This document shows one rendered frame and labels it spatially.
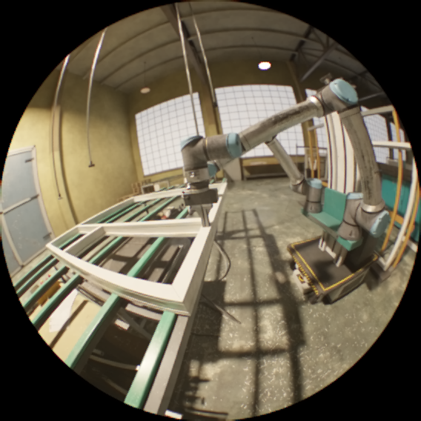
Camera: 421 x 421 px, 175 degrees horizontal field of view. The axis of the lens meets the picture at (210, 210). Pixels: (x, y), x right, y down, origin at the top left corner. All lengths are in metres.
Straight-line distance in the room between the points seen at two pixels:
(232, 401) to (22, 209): 6.84
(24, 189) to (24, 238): 1.71
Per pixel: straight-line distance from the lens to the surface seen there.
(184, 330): 0.37
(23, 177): 6.83
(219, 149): 0.46
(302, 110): 0.69
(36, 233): 6.65
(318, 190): 1.25
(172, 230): 0.72
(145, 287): 0.38
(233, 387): 1.19
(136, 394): 0.38
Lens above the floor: 1.18
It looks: 19 degrees down
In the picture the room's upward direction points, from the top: 9 degrees counter-clockwise
